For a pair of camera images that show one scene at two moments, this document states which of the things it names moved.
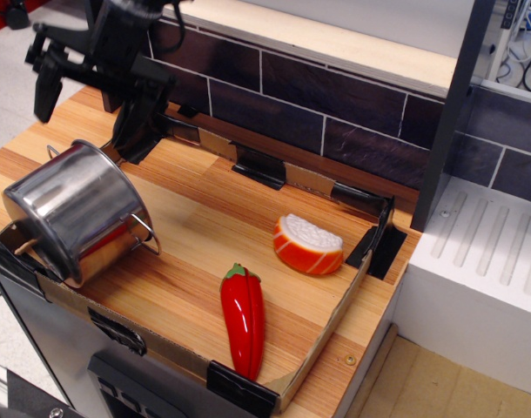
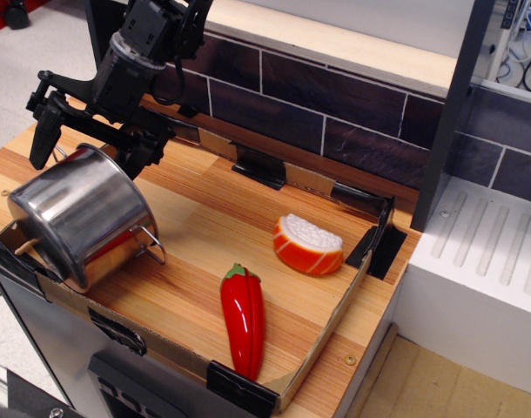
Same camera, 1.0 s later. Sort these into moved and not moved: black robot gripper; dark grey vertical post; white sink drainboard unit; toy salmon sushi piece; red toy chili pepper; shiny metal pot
Moved: shiny metal pot; black robot gripper
Not moved: white sink drainboard unit; red toy chili pepper; toy salmon sushi piece; dark grey vertical post
